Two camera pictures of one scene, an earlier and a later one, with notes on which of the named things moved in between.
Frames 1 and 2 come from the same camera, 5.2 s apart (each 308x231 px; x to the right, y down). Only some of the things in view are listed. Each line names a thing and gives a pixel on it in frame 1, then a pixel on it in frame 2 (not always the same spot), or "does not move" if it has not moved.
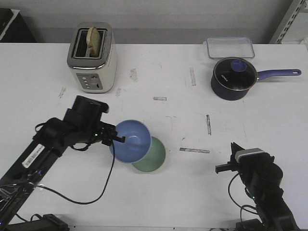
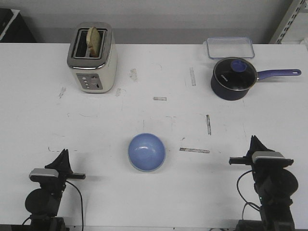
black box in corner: [13, 27] does not move
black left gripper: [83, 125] → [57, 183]
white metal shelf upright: [289, 16] does not move
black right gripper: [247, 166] → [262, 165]
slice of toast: [93, 40] does not move
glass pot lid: [235, 74] does not move
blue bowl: [137, 142] → [146, 151]
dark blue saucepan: [232, 95] does not move
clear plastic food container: [230, 47] does not move
